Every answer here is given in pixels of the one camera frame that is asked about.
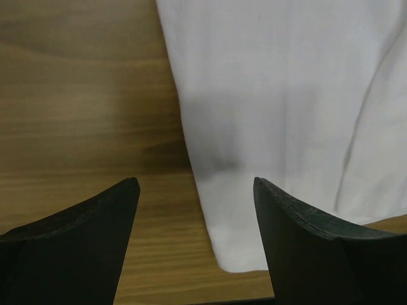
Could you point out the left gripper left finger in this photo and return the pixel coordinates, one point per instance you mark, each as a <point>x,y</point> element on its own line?
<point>74,256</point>

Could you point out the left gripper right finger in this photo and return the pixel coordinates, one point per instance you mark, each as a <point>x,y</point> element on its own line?
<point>314,257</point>

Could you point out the white t-shirt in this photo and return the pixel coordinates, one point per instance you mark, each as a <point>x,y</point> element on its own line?
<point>310,95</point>

